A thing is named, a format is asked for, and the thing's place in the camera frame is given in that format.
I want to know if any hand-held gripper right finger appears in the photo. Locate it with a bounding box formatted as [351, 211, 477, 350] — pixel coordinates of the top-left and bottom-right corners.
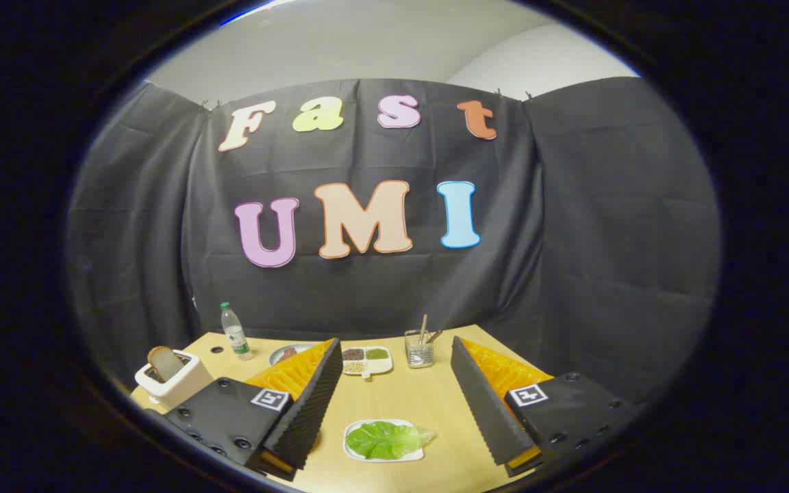
[451, 336, 642, 478]

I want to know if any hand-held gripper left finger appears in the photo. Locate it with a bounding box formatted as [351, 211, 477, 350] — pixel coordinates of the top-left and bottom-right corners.
[162, 337, 345, 483]

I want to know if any green lettuce leaf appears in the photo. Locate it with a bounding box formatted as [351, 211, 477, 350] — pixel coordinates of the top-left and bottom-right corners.
[347, 421, 436, 460]

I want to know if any brown bread slice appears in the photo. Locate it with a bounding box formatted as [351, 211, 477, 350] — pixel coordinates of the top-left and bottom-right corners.
[147, 346, 186, 383]

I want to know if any white rounded plate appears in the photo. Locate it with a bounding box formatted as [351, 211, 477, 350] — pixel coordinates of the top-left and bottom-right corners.
[343, 419, 426, 464]

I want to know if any light blue oval plate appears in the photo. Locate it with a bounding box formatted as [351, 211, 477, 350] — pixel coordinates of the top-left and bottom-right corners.
[269, 342, 323, 367]

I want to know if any white divided seasoning dish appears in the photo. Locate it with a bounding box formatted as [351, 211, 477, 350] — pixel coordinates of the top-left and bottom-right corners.
[341, 346, 394, 379]

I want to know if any clear glass cup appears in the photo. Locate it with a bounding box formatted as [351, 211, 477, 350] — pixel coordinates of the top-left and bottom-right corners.
[405, 329, 435, 369]

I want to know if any clear water bottle green cap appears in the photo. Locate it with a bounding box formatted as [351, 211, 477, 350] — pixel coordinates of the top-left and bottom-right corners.
[221, 302, 254, 362]

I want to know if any white toaster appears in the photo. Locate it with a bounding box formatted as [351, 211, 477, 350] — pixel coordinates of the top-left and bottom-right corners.
[135, 349, 214, 410]

